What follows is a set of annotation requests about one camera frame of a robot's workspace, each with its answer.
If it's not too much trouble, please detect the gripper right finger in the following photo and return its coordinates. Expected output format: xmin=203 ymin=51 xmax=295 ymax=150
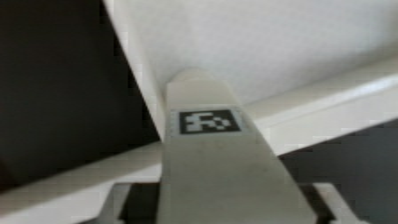
xmin=299 ymin=183 xmax=370 ymax=224

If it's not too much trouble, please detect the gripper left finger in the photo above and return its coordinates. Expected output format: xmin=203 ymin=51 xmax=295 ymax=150
xmin=76 ymin=182 xmax=160 ymax=224

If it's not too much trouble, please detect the white desk leg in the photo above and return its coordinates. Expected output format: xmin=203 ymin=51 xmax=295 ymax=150
xmin=156 ymin=69 xmax=316 ymax=224

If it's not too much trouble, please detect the white desk tabletop tray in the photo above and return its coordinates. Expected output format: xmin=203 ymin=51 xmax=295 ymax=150
xmin=103 ymin=0 xmax=398 ymax=142

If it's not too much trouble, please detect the white U-shaped obstacle frame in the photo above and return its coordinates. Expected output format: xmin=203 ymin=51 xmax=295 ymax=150
xmin=0 ymin=79 xmax=398 ymax=224

